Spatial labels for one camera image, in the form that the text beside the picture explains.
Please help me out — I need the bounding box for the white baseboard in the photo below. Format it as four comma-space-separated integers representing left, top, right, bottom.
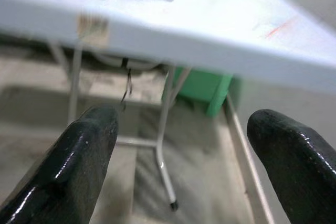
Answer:
225, 94, 276, 224

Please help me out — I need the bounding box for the green box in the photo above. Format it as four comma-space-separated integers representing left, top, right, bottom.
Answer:
173, 67, 241, 118

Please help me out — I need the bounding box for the white folding table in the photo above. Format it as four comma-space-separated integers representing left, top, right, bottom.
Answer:
0, 0, 336, 212

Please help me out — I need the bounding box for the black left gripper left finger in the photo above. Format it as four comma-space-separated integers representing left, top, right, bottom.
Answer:
0, 105, 119, 224

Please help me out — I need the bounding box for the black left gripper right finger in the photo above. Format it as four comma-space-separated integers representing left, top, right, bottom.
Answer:
247, 109, 336, 224

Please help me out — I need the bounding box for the black hanging cord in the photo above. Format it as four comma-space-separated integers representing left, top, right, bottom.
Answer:
120, 67, 134, 111

